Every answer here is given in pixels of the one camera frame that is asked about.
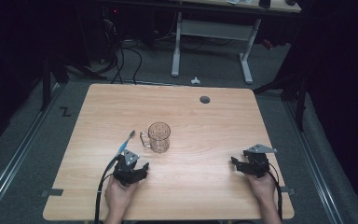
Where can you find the grey tape strip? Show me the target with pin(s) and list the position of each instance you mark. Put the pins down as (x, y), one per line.
(52, 192)
(288, 190)

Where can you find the white papers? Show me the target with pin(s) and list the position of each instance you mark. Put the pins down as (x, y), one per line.
(239, 1)

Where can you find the small white floor object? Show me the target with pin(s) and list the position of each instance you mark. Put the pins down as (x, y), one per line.
(195, 81)

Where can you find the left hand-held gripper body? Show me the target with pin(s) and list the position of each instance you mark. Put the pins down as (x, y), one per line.
(124, 173)

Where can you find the desk with white frame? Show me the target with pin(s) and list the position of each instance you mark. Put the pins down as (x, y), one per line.
(213, 29)

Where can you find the clear glass mug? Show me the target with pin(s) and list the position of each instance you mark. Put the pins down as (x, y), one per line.
(159, 138)

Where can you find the small red object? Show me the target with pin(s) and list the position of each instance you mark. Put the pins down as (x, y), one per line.
(267, 44)

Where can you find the blue toothbrush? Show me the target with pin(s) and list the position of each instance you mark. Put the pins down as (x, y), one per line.
(126, 143)

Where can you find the dark computer tower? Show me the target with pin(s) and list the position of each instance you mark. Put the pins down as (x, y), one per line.
(110, 28)

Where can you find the person's left hand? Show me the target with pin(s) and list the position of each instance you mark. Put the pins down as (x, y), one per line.
(118, 194)

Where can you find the grey table grommet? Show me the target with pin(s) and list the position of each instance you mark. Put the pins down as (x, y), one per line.
(204, 100)

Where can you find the metal floor rail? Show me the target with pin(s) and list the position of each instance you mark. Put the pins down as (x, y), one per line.
(317, 174)
(15, 158)

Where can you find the black metal stand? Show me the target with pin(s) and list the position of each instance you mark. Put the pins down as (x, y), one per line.
(300, 99)
(46, 84)

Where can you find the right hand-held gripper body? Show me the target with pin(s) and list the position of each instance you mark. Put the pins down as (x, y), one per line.
(258, 165)

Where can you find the small black device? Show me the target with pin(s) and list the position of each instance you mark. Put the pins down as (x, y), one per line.
(264, 3)

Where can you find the person's right hand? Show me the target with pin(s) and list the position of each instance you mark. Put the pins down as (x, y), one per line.
(262, 186)

